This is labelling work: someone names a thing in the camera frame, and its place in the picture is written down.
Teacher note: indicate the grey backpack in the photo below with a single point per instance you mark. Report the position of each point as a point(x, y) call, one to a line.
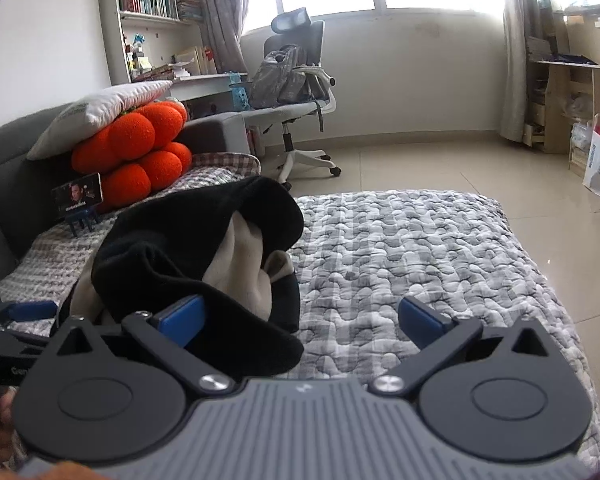
point(275, 80)

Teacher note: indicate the orange plush cushion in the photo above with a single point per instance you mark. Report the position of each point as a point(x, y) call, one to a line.
point(134, 135)

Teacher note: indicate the black shirt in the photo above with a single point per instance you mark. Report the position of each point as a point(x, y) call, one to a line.
point(179, 230)

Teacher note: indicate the white bookshelf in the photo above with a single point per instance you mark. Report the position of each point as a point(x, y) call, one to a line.
point(110, 50)

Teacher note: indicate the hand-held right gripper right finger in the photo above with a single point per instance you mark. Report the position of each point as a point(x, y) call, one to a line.
point(422, 320)

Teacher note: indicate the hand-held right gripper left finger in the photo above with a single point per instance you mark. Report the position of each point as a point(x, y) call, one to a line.
point(182, 322)

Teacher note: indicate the brown plaid blanket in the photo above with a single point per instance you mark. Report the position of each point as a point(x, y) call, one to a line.
point(224, 165)

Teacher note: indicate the grey patterned quilt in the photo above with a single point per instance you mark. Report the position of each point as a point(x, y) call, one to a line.
point(430, 260)

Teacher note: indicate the grey office chair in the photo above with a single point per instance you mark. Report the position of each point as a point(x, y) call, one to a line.
point(300, 110)

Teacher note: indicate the white desk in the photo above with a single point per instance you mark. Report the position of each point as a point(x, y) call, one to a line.
point(204, 80)

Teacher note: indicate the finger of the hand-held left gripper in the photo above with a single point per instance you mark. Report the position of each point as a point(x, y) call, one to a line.
point(29, 310)

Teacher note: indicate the wooden shelf unit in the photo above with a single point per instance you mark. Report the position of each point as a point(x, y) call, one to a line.
point(555, 110)

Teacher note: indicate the grey sofa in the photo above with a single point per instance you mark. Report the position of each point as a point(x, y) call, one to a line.
point(9, 160)

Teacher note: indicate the white pillow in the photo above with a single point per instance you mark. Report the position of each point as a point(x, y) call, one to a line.
point(94, 110)

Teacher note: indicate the blue phone stand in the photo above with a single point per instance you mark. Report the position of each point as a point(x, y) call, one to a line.
point(82, 221)

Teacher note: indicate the grey patterned curtain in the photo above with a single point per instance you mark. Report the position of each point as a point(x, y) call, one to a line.
point(219, 10)
point(517, 60)

